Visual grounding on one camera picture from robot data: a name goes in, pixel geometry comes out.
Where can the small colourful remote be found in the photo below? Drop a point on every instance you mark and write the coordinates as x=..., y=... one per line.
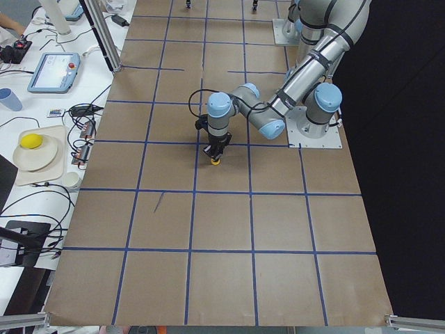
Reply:
x=56, y=113

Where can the white paper cup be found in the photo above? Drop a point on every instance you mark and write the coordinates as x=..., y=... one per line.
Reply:
x=72, y=181

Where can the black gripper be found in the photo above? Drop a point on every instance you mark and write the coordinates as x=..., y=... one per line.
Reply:
x=218, y=140

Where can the beige round plate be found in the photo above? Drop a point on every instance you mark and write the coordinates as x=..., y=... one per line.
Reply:
x=38, y=158

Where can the aluminium frame post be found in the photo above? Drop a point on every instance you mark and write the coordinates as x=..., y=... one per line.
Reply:
x=100, y=29

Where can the yellow lemon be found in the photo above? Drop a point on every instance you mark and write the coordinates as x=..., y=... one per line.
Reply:
x=31, y=141

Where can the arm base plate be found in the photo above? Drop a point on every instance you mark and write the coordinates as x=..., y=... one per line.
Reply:
x=327, y=139
x=281, y=33

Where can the black power adapter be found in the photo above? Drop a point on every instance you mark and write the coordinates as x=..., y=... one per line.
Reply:
x=120, y=21

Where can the white cardboard tube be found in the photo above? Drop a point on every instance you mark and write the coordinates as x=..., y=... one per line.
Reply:
x=55, y=15

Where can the light blue plastic cup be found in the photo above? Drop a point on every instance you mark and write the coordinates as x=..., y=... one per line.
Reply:
x=10, y=100

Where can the beige rectangular tray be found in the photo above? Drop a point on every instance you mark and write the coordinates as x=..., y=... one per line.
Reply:
x=56, y=168

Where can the blue teach pendant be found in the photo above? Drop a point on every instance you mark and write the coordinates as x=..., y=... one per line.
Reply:
x=71, y=9
x=55, y=73

